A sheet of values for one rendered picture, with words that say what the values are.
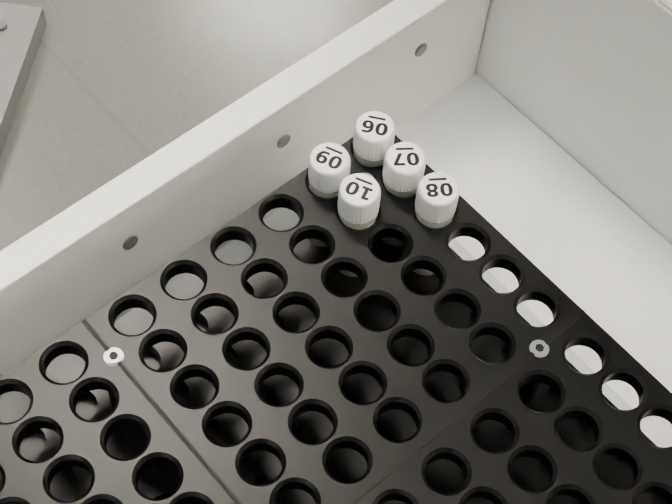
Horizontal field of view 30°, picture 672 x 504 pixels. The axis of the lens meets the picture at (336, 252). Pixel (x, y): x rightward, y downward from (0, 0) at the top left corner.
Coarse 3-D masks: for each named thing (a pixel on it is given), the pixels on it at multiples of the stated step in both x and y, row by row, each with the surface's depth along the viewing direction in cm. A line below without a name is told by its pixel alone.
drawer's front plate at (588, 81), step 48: (528, 0) 43; (576, 0) 41; (624, 0) 39; (480, 48) 47; (528, 48) 45; (576, 48) 43; (624, 48) 41; (528, 96) 47; (576, 96) 44; (624, 96) 42; (576, 144) 46; (624, 144) 44; (624, 192) 45
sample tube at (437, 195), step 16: (432, 176) 36; (448, 176) 37; (416, 192) 37; (432, 192) 36; (448, 192) 36; (416, 208) 37; (432, 208) 36; (448, 208) 36; (432, 224) 37; (416, 272) 40
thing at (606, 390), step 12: (456, 252) 43; (468, 252) 43; (492, 276) 42; (504, 288) 42; (528, 312) 42; (540, 324) 41; (576, 360) 41; (588, 372) 41; (612, 396) 40; (624, 408) 40
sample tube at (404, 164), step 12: (396, 144) 37; (408, 144) 37; (396, 156) 37; (408, 156) 37; (420, 156) 37; (384, 168) 37; (396, 168) 37; (408, 168) 37; (420, 168) 37; (384, 180) 37; (396, 180) 37; (408, 180) 37; (396, 192) 37; (408, 192) 39; (384, 240) 40; (396, 240) 40
